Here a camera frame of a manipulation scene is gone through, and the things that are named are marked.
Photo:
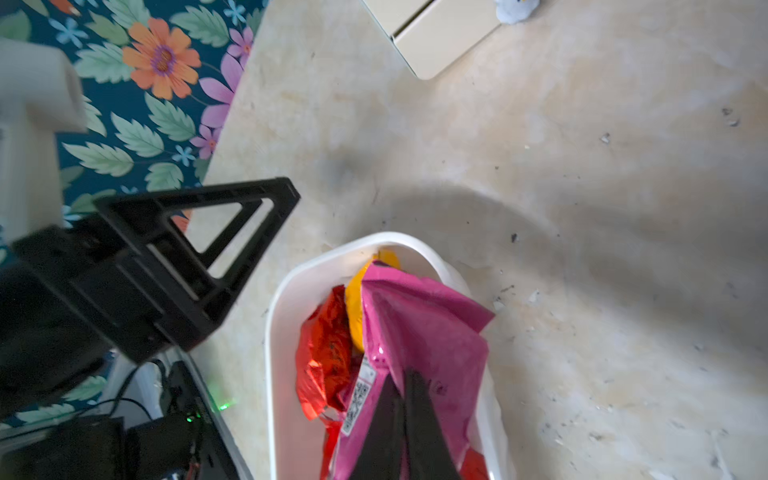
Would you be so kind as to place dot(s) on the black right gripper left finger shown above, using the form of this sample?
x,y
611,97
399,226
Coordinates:
x,y
382,451

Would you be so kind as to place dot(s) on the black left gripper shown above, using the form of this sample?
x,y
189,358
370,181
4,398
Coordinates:
x,y
127,278

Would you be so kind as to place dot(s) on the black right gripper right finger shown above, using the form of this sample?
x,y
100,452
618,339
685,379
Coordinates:
x,y
428,455

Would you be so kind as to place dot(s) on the red foil tea bag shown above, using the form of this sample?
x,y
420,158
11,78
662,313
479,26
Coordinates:
x,y
332,432
324,357
474,466

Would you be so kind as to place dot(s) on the magenta foil tea bag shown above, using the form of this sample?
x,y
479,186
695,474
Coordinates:
x,y
420,324

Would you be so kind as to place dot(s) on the yellow foil tea bag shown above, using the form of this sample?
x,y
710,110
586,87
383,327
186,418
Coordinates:
x,y
353,295

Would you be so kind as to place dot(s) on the white plastic storage box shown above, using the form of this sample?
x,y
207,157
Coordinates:
x,y
296,443

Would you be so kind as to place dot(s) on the pale blue mini drawer cabinet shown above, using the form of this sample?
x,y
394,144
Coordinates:
x,y
432,35

